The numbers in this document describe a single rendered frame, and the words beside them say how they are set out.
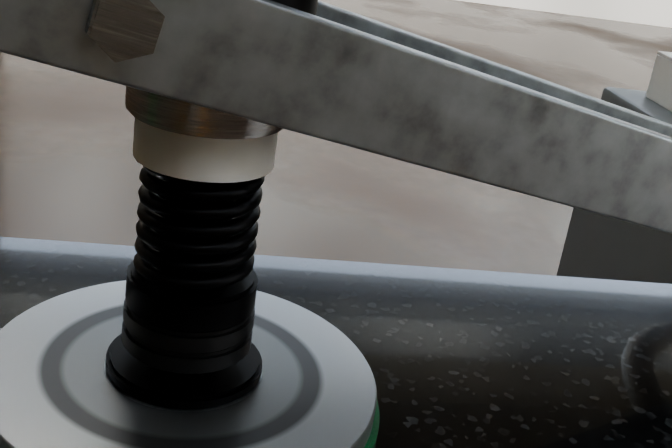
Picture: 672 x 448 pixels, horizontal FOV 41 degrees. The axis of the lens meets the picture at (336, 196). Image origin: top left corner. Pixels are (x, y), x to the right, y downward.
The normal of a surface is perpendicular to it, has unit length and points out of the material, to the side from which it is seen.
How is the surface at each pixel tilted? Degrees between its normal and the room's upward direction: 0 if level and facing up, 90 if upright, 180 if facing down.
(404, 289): 0
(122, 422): 0
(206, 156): 90
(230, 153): 90
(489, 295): 0
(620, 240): 90
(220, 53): 90
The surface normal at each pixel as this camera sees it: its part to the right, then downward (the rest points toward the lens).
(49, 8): 0.37, 0.37
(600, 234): -0.98, -0.08
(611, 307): 0.14, -0.93
